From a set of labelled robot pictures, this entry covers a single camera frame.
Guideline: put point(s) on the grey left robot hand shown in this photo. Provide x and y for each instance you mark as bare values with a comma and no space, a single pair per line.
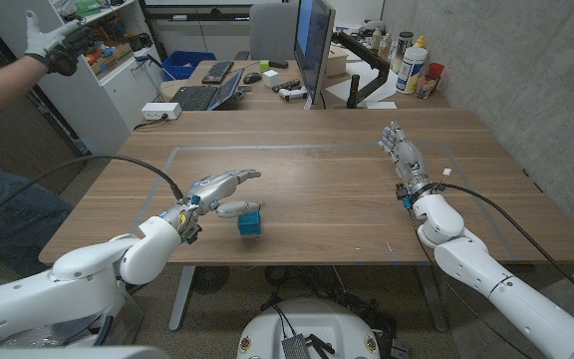
212,189

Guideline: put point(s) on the person's gloved hand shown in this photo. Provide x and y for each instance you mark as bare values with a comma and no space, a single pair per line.
53,45

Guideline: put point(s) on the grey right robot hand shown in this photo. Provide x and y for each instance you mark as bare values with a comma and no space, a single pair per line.
409,159

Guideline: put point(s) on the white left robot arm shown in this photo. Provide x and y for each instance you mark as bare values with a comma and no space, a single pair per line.
78,279

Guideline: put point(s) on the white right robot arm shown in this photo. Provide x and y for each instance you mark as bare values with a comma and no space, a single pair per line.
496,284

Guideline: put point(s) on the blue cube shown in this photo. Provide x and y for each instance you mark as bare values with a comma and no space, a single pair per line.
249,225

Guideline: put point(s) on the white cube box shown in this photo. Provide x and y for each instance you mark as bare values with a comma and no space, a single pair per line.
270,79

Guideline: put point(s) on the green cube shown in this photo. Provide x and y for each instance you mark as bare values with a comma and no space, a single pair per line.
264,66

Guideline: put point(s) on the white shelf cabinet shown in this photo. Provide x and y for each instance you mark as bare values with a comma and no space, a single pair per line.
107,95

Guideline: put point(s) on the clear glass cup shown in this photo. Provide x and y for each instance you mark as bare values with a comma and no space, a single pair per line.
425,86

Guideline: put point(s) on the white wipes canister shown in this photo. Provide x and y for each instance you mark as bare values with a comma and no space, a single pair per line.
410,70

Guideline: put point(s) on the white paper sheets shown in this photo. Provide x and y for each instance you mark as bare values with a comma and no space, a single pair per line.
367,80

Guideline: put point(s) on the grey tape outline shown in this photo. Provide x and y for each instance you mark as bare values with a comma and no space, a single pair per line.
292,147

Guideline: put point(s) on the white power strip box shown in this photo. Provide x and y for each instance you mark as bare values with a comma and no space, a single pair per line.
160,110

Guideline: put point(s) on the black open laptop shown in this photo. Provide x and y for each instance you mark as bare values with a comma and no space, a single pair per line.
202,95

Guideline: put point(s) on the wooden office desk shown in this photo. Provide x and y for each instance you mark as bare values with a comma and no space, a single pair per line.
267,102

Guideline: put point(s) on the dark lidded jar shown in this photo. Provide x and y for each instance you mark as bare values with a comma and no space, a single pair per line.
401,47

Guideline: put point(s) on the grey table leg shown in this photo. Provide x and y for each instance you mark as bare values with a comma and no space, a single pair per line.
431,299
181,299

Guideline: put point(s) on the black keyboard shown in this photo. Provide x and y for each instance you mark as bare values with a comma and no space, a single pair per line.
217,72

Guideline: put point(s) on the yellow capped bottle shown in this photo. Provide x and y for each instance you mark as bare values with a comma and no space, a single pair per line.
420,42

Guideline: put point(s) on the black computer mouse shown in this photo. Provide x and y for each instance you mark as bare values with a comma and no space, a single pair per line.
252,78

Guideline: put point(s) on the light wooden box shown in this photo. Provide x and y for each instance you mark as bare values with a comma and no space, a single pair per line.
337,62

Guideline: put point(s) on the white game controller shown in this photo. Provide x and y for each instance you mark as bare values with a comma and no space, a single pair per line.
292,94

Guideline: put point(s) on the blue plastic bin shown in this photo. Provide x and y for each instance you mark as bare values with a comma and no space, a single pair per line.
182,62

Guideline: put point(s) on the black computer monitor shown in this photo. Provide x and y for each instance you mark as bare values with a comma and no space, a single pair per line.
312,45

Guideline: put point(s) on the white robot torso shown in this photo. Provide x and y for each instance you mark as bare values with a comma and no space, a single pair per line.
307,324

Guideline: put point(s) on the grey office chair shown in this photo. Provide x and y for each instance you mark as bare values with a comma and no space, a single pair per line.
272,30

